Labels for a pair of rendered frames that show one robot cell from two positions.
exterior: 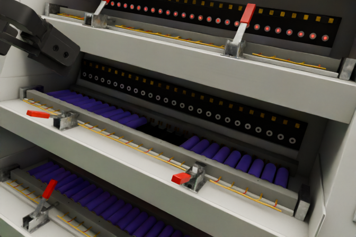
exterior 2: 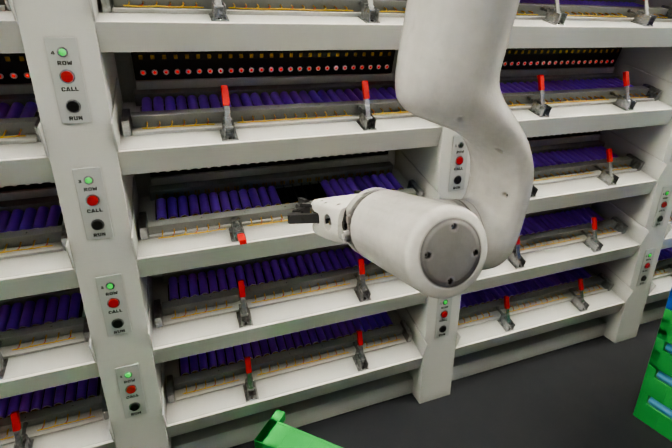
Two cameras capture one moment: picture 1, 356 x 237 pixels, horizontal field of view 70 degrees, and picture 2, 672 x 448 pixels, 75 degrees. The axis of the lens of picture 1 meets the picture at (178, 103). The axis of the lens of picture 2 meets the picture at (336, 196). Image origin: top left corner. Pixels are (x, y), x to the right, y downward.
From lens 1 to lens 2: 0.66 m
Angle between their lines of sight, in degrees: 46
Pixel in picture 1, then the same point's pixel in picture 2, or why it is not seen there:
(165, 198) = not seen: hidden behind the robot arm
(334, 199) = (440, 186)
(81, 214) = (270, 287)
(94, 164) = (291, 246)
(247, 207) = not seen: hidden behind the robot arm
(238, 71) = (379, 138)
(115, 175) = (313, 242)
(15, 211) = (217, 325)
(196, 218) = not seen: hidden behind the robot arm
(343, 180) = (441, 175)
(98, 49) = (253, 158)
